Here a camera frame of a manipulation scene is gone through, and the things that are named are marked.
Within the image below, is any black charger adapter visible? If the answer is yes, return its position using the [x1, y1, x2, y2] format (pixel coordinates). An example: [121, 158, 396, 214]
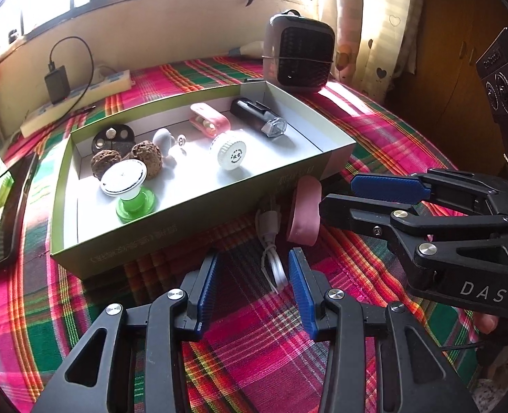
[44, 62, 71, 105]

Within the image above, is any grey portable fan heater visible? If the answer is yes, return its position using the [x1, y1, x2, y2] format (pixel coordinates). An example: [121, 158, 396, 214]
[263, 11, 336, 93]

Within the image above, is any white-topped green spool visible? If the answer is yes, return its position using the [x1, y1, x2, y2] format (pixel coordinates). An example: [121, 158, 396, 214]
[99, 159, 157, 224]

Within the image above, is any plaid tablecloth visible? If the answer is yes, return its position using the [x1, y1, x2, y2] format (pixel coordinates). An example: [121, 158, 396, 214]
[0, 54, 502, 413]

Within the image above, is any black round disc with holes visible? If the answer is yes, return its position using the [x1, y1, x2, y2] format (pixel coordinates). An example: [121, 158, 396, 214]
[91, 124, 136, 153]

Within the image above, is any white egg-shaped gadget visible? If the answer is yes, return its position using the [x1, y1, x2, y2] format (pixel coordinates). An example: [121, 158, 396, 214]
[152, 128, 188, 158]

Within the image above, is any pink rounded case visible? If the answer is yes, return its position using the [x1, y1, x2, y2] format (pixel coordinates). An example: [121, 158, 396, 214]
[189, 102, 232, 136]

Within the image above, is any person's right hand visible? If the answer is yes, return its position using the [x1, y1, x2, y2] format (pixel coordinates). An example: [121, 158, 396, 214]
[473, 311, 502, 335]

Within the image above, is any wooden cabinet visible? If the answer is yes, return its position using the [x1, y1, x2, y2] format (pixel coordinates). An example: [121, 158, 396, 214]
[409, 4, 508, 173]

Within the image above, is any black smartphone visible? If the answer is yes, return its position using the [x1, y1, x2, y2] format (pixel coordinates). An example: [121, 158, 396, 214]
[0, 151, 40, 274]

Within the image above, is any black panel with round knobs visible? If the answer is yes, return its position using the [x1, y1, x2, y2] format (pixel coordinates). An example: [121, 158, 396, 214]
[475, 28, 508, 127]

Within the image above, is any white cable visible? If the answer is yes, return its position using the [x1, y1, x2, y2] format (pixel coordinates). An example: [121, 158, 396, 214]
[255, 198, 288, 294]

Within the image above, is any white ribbed round container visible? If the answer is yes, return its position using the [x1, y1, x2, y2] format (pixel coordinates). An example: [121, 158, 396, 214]
[210, 134, 248, 170]

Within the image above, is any black flashlight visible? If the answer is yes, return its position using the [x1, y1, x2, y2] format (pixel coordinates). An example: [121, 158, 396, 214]
[229, 97, 288, 137]

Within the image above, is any black charger cable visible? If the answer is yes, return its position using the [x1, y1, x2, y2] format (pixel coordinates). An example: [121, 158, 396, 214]
[50, 38, 95, 119]

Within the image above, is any white power strip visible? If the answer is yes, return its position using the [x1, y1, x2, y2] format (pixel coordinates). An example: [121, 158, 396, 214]
[20, 70, 132, 136]

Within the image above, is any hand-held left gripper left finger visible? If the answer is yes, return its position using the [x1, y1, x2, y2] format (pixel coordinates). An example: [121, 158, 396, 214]
[30, 253, 219, 413]

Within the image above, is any pink silicone holder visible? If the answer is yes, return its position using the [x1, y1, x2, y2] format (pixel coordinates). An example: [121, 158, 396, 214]
[287, 178, 324, 247]

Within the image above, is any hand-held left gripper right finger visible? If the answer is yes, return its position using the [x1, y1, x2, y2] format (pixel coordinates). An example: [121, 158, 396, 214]
[288, 248, 465, 413]

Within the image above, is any brown walnut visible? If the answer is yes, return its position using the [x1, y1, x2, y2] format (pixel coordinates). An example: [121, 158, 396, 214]
[91, 148, 123, 179]
[127, 139, 165, 180]

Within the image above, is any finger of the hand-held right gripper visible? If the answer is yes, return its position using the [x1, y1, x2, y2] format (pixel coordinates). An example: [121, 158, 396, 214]
[351, 171, 508, 216]
[318, 195, 508, 285]

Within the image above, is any grey-green cardboard box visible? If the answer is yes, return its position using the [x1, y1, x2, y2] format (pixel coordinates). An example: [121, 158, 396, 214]
[50, 80, 358, 278]

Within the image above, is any heart-print curtain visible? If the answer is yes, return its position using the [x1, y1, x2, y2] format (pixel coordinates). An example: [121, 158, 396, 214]
[318, 0, 427, 99]

